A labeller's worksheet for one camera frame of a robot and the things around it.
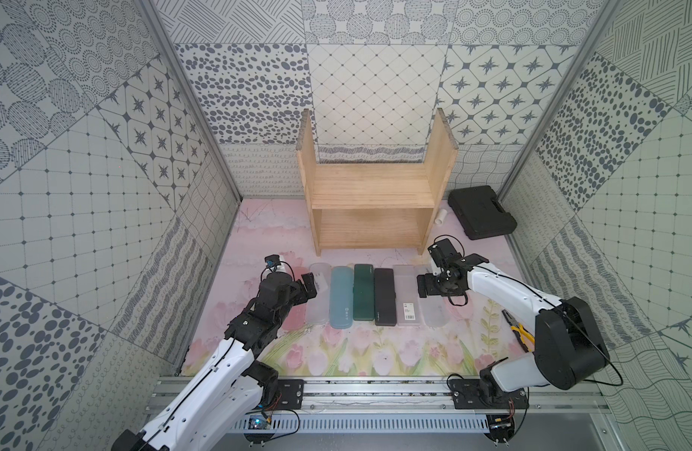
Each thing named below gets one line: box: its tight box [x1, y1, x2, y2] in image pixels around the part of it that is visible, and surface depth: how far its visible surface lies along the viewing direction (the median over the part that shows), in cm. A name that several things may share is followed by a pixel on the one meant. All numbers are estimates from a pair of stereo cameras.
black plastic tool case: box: [447, 185, 519, 241], surface depth 113 cm
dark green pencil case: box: [353, 264, 375, 322], surface depth 94 cm
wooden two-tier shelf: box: [296, 108, 459, 257], surface depth 92 cm
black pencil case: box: [374, 267, 397, 327], surface depth 92 cm
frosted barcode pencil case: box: [393, 264, 423, 327], surface depth 90 cm
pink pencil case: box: [282, 303, 307, 331], surface depth 88 cm
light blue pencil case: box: [329, 265, 354, 330], surface depth 93 cm
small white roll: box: [434, 208, 448, 226], surface depth 112 cm
